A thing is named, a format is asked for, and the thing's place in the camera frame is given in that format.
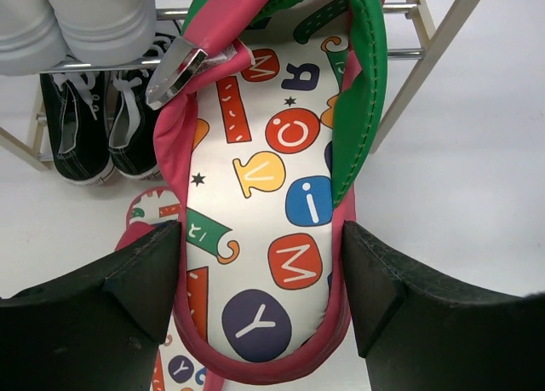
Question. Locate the right white sneaker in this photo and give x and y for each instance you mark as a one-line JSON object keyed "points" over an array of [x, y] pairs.
{"points": [[106, 32]]}

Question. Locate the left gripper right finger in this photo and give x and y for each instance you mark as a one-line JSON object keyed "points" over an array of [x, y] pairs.
{"points": [[419, 329]]}

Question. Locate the black canvas sneaker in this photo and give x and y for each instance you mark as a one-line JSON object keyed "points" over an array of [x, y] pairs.
{"points": [[75, 108], [130, 142]]}

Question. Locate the pink patterned sandal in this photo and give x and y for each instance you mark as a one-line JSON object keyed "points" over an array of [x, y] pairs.
{"points": [[262, 150], [175, 367]]}

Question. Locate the right black canvas sneaker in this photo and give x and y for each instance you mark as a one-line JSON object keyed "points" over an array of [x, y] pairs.
{"points": [[130, 142]]}

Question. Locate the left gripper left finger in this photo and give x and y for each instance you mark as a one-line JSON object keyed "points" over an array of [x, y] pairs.
{"points": [[98, 327]]}

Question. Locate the cream metal shoe rack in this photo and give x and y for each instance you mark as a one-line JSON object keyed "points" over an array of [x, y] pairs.
{"points": [[434, 40]]}

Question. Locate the left white sneaker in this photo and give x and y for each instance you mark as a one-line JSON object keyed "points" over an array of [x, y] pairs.
{"points": [[31, 39]]}

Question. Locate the white sneaker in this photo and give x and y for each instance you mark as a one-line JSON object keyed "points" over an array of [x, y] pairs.
{"points": [[31, 39], [106, 32]]}

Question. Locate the left black canvas sneaker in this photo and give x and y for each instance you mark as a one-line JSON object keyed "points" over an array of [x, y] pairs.
{"points": [[75, 108]]}

